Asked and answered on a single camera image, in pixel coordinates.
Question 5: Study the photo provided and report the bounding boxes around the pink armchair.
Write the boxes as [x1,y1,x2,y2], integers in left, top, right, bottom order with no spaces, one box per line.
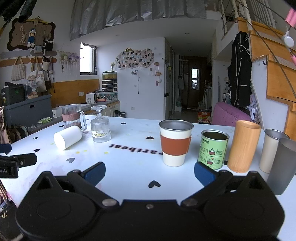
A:
[211,102,252,127]

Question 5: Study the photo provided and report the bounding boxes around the plain white cup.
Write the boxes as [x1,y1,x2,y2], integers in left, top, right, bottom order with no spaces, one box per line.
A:
[54,126,83,151]

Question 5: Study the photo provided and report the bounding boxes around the black hanging garment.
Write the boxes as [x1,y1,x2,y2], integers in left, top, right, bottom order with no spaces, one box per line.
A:
[227,31,253,108]

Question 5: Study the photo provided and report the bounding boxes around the cream metal cup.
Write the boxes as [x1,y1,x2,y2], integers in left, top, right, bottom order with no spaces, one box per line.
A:
[259,129,290,174]

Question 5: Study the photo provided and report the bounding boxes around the silver curtain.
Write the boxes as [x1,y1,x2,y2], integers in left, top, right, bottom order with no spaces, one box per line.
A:
[70,0,207,42]

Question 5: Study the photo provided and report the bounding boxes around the orange cardboard box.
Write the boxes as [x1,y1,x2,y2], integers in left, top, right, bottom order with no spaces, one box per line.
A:
[197,111,212,123]

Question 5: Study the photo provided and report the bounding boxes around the dark entrance door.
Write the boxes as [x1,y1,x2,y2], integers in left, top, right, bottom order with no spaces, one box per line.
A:
[187,62,201,110]

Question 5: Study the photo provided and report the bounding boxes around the glass pitcher with pink sleeve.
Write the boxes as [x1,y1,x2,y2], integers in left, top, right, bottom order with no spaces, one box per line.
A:
[61,104,88,131]

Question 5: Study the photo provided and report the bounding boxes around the white round hanging device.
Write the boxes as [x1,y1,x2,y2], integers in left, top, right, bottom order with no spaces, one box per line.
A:
[282,35,295,49]

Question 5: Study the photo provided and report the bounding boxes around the white cup with brown sleeve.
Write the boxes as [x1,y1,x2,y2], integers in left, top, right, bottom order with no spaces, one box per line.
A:
[159,119,194,167]

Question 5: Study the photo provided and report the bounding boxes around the grey storage box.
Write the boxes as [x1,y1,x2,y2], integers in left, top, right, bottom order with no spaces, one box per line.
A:
[3,94,53,128]

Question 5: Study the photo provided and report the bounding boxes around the cream knitted tote bag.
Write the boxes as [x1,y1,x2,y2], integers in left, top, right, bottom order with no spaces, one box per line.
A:
[11,56,27,81]

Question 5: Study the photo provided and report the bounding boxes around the cloud-shaped photo board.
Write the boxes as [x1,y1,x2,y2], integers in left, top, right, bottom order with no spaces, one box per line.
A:
[115,48,154,70]

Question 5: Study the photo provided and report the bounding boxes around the black equipment case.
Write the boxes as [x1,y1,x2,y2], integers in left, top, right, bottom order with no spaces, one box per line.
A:
[0,84,26,106]

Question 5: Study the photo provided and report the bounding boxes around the bamboo cup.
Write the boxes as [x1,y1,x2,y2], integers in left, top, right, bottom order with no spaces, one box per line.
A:
[227,120,262,174]

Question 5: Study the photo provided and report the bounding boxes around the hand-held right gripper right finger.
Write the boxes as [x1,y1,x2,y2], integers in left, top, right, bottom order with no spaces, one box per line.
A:
[180,162,271,208]

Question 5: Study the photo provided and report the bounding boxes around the ribbed clear glass goblet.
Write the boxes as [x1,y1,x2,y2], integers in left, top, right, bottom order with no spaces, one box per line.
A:
[90,105,112,143]

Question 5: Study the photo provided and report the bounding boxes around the small black drawer unit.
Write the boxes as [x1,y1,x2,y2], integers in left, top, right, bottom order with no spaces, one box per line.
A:
[102,79,118,92]

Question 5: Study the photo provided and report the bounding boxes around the fish tank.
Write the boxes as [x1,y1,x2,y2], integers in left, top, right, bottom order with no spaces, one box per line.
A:
[102,71,118,80]

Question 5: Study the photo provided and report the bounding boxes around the brown felt wall board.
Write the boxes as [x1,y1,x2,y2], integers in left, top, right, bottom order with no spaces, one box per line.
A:
[6,17,56,51]

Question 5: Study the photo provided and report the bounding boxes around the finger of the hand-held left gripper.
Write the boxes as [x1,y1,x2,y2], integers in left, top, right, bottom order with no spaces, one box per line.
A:
[0,143,12,155]
[10,153,38,167]

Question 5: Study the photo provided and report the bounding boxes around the grey metal cup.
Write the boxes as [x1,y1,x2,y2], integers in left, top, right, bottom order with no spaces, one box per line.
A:
[266,138,296,196]

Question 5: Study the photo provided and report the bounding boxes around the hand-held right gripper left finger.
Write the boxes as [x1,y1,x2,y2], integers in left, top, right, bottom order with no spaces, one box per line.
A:
[38,162,120,209]

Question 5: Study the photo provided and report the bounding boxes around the green tin can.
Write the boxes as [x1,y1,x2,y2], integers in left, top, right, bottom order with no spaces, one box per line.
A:
[197,129,230,171]

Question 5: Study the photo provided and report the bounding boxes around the wooden staircase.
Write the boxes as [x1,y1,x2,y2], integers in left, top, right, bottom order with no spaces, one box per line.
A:
[236,17,296,141]

